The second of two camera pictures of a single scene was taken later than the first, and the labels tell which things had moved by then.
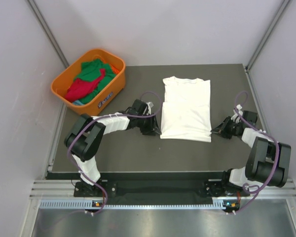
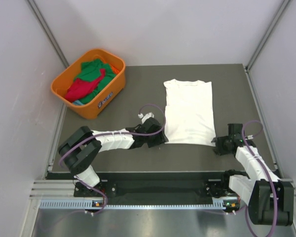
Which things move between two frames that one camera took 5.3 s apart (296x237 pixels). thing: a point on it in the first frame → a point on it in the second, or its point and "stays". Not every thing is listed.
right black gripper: (221, 129) → (219, 150)
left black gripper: (152, 128) → (160, 138)
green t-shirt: (91, 70) stays
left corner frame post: (45, 28) stays
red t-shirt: (79, 87) stays
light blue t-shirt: (77, 102) stays
